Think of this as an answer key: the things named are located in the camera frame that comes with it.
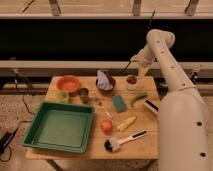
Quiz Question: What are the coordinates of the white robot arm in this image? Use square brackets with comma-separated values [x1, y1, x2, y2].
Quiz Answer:
[132, 29, 210, 171]

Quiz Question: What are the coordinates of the yellow corn cob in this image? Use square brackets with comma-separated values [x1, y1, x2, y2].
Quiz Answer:
[117, 116, 137, 131]

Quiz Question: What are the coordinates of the wooden table board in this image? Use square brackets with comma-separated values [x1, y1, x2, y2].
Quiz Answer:
[26, 76, 160, 160]

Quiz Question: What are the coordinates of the dark brown bowl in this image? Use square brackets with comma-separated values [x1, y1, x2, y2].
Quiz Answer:
[95, 77, 116, 94]

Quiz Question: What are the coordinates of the black hanging cable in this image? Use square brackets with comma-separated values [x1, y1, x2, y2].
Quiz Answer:
[119, 9, 156, 76]

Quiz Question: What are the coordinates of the dark metal cup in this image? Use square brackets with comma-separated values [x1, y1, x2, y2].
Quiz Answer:
[78, 88, 89, 104]

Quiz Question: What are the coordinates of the white dish brush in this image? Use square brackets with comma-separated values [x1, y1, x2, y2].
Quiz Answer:
[104, 130, 147, 152]

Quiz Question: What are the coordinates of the orange bowl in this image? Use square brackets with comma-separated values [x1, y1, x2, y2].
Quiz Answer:
[56, 75, 80, 93]

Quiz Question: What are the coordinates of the teal sponge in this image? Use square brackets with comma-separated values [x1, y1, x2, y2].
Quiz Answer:
[112, 96, 127, 112]

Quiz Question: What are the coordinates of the orange fruit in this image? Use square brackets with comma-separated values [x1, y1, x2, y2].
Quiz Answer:
[100, 120, 113, 133]

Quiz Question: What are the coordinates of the black power adapter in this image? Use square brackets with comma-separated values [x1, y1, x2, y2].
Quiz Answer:
[0, 132, 14, 154]

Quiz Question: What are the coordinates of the white cup with brown contents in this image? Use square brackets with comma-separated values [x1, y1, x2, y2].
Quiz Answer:
[126, 75, 138, 91]

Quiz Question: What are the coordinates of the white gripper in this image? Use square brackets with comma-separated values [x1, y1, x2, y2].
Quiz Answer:
[130, 46, 155, 79]

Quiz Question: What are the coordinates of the white blue towel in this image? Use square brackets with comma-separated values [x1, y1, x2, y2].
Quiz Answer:
[97, 70, 109, 86]

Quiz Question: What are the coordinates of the wooden black block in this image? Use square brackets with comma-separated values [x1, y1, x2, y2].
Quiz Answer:
[143, 100, 158, 115]

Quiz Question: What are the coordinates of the green plastic cup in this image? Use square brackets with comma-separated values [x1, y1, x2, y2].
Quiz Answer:
[56, 91, 69, 103]

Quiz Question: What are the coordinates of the green pea pod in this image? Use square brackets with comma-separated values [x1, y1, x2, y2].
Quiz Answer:
[130, 92, 148, 107]

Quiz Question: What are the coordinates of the green plastic tray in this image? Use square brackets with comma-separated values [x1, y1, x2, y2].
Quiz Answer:
[23, 102, 94, 154]

